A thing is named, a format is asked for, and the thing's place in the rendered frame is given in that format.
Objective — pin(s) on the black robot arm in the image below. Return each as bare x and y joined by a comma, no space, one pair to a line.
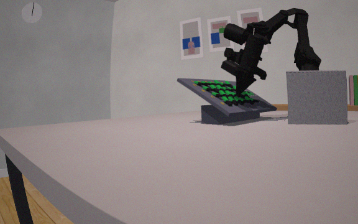
305,58

